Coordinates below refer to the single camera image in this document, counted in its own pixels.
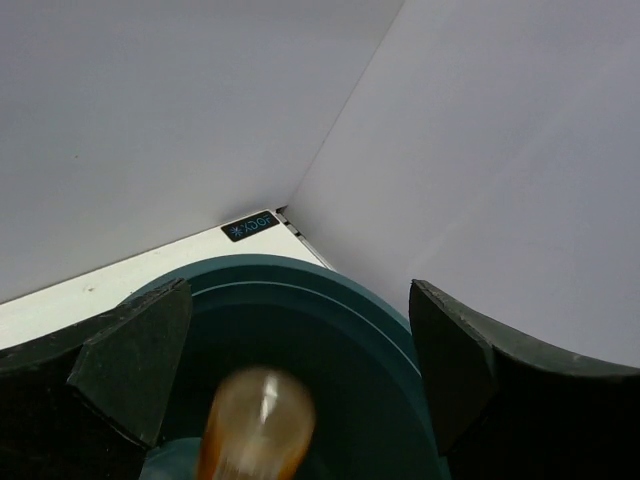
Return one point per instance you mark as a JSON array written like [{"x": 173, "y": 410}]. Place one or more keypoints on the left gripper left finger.
[{"x": 88, "y": 401}]

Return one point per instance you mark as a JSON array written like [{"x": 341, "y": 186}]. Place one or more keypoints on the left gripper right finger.
[{"x": 506, "y": 405}]

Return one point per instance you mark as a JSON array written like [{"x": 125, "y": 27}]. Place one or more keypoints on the orange juice bottle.
[{"x": 260, "y": 426}]

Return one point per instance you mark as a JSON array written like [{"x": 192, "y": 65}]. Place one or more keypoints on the dark green plastic bin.
[{"x": 353, "y": 352}]

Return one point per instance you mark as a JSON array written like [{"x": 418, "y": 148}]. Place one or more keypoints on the right black logo sticker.
[{"x": 249, "y": 226}]

